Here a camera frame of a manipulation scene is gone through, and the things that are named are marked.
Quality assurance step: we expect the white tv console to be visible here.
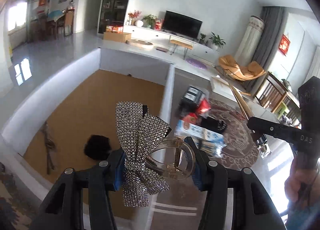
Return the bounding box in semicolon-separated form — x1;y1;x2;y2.
123;25;219;64

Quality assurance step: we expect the cotton swabs plastic bag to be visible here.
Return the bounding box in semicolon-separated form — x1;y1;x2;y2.
197;140;226;159

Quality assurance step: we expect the wooden dining chair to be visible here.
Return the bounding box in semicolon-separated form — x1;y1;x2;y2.
255;72;300;121

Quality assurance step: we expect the potted green plant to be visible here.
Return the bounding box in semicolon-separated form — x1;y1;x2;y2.
209;32;226;50

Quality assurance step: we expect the black sequined fabric pouch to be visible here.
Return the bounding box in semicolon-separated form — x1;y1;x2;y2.
84;135;112;161

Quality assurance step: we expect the red packet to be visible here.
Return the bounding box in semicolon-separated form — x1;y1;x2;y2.
182;98;211;124

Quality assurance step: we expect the person's right hand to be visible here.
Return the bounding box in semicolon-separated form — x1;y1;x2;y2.
284;157;319;208

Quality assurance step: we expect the small wooden bench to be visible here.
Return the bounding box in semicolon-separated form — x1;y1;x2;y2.
170;39;193;60

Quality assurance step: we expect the grey curtain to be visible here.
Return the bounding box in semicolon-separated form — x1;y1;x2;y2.
243;6;286;93

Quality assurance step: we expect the red flower vase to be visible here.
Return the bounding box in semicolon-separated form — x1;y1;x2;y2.
128;10;142;25

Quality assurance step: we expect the blue white medicine box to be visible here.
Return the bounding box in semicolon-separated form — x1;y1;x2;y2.
174;120;226;147

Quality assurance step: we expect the white standing air conditioner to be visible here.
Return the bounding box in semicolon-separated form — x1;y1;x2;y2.
234;16;265;66

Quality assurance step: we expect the black velvet pouch with chain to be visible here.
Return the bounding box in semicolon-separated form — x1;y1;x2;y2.
200;117;227;134

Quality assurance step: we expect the black box with pictures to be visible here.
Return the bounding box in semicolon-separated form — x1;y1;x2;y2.
178;86;207;117

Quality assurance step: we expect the white foam board stack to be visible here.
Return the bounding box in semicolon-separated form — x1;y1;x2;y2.
210;75;230;91

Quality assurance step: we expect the cardboard box on floor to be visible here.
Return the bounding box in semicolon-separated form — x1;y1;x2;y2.
103;32;131;43

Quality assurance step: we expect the white storage box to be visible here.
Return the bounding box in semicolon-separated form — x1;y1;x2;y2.
0;46;175;220

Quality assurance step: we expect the brown hair clip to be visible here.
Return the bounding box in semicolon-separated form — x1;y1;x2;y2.
40;121;56;175

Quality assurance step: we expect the orange lounge chair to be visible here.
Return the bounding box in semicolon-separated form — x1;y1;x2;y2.
218;55;266;81

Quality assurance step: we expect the rhinestone bow hair clip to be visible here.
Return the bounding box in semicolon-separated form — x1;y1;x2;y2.
115;101;196;208

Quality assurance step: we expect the black flat television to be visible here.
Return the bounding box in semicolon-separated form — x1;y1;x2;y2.
162;11;202;38

